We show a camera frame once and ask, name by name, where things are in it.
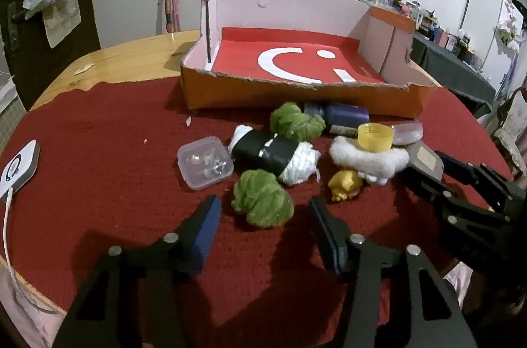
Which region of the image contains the red printed paper sheet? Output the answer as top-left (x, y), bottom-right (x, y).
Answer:
top-left (212, 27), bottom-right (388, 85)

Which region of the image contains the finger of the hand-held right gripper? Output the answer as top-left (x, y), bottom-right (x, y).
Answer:
top-left (435, 150), bottom-right (520, 204)
top-left (401, 167), bottom-right (497, 235)

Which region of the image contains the dark wooden door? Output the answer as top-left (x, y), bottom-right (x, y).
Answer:
top-left (0, 0), bottom-right (101, 110)

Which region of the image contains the white rounded device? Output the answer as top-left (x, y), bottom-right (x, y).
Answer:
top-left (0, 139), bottom-right (41, 196)

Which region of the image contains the small clear plastic box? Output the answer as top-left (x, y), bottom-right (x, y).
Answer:
top-left (177, 137), bottom-right (235, 191)

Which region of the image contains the dark blue bottle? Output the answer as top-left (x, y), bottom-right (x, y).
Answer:
top-left (304, 102), bottom-right (371, 138)

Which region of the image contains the white cable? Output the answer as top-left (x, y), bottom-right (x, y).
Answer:
top-left (2, 189), bottom-right (67, 316)

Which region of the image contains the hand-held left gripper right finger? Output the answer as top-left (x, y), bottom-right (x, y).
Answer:
top-left (308, 196), bottom-right (480, 348)

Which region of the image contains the yellow plastic cap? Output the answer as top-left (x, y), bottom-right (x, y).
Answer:
top-left (357, 123), bottom-right (395, 152)

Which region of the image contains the green fuzzy pompom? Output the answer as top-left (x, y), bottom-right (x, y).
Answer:
top-left (231, 169), bottom-right (295, 228)
top-left (269, 102), bottom-right (327, 141)

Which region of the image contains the row of small display items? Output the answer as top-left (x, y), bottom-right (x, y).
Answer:
top-left (387, 0), bottom-right (486, 69)

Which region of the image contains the white cabinet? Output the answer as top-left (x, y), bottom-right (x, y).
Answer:
top-left (461, 0), bottom-right (527, 97)

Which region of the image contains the orange and white cardboard box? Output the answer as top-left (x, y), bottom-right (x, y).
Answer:
top-left (180, 0), bottom-right (443, 121)

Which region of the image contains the beige cloth bag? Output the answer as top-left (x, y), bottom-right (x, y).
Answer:
top-left (41, 0), bottom-right (81, 48)

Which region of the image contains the pink clothing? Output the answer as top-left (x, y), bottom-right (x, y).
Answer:
top-left (0, 257), bottom-right (62, 348)

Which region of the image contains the red knitted mat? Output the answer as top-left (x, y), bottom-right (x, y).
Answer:
top-left (0, 74), bottom-right (515, 332)

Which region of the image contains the door handle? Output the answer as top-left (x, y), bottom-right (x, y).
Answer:
top-left (7, 2), bottom-right (29, 52)

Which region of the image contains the clear round lid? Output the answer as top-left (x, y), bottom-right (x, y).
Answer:
top-left (389, 120), bottom-right (424, 146)

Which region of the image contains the patterned chair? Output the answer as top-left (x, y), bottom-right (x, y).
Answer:
top-left (492, 87), bottom-right (527, 151)

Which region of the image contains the grey rounded case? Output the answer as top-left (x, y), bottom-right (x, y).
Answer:
top-left (405, 140), bottom-right (444, 180)

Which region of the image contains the small doll with yellow hair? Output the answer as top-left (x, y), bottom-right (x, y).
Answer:
top-left (328, 169), bottom-right (365, 202)

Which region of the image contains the white cotton fluff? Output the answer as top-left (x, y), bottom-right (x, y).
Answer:
top-left (328, 136), bottom-right (410, 186)

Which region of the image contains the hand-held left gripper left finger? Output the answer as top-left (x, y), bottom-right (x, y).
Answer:
top-left (53, 195), bottom-right (223, 348)

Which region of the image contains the dark cloth covered table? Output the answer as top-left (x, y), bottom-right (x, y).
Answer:
top-left (412, 31), bottom-right (497, 106)

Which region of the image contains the white yarn roll black band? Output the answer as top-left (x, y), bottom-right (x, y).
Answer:
top-left (228, 124), bottom-right (322, 185)

